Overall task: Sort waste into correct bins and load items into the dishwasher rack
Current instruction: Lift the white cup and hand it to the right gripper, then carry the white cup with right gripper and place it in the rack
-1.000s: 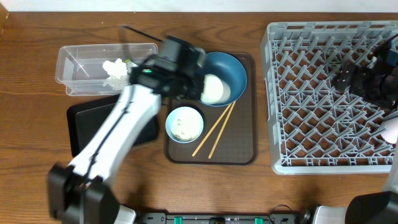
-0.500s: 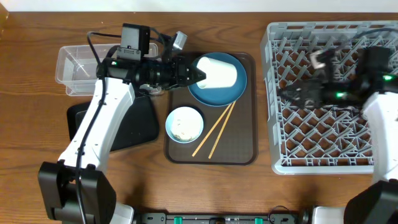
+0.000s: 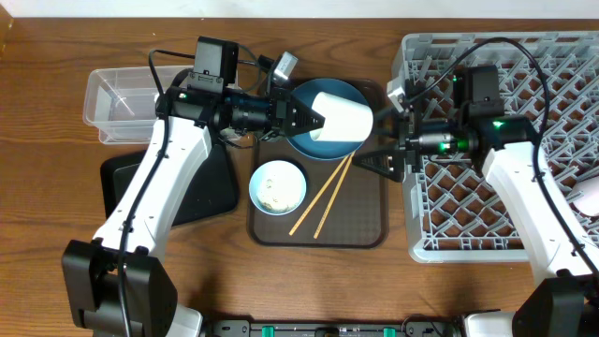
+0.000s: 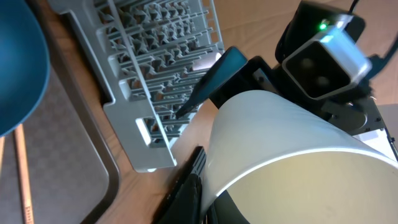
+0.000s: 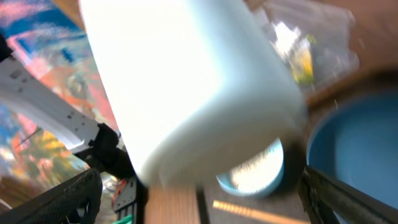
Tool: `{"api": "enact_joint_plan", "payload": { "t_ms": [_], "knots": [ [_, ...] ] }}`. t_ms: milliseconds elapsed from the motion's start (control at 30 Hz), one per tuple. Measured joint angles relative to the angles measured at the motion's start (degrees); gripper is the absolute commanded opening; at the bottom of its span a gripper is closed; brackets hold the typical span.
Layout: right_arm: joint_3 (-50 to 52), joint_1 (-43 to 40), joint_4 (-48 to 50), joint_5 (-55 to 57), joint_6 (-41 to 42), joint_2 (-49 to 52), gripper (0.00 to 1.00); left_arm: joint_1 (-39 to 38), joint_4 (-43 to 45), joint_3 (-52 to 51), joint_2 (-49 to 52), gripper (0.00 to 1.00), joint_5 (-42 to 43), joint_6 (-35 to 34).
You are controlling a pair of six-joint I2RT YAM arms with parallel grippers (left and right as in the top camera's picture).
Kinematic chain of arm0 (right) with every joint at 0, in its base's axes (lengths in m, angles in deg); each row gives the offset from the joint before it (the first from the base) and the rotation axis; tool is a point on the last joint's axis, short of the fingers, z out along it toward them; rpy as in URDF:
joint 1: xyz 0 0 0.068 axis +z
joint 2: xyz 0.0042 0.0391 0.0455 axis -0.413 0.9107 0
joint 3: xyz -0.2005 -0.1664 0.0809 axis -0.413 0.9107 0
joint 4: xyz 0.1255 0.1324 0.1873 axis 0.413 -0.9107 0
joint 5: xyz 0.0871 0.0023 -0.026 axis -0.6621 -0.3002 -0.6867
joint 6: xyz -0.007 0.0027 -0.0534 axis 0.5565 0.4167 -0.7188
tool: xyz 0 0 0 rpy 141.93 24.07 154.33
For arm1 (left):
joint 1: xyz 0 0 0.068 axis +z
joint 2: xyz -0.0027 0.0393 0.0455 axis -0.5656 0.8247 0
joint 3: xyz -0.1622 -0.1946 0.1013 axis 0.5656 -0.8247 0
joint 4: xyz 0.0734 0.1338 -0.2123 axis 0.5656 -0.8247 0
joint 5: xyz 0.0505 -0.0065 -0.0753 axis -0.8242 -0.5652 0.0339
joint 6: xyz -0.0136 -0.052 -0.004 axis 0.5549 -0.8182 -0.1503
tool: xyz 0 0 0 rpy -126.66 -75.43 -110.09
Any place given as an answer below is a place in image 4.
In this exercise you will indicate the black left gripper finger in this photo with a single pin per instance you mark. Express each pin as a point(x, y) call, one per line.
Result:
point(182, 203)

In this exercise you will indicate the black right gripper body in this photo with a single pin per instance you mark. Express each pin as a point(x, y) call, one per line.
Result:
point(354, 111)

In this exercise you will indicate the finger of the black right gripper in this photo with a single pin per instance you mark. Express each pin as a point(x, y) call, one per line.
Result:
point(223, 69)

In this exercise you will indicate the white cup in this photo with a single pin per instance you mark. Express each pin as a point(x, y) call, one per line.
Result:
point(282, 164)

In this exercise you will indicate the dark blue plate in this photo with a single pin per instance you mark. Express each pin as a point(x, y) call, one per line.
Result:
point(25, 64)

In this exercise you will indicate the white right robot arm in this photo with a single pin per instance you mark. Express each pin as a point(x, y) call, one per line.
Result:
point(379, 140)

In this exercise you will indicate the grey dishwasher rack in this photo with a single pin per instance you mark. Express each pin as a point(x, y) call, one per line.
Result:
point(148, 56)

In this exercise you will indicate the right wooden chopstick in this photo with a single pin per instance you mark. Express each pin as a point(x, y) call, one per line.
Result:
point(23, 169)

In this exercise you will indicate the wooden chopstick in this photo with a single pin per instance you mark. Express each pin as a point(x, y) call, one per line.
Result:
point(2, 141)
point(23, 169)

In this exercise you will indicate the left wooden chopstick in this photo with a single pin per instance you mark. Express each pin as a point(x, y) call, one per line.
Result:
point(2, 141)

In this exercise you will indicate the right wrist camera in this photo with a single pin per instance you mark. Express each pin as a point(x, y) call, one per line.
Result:
point(321, 59)

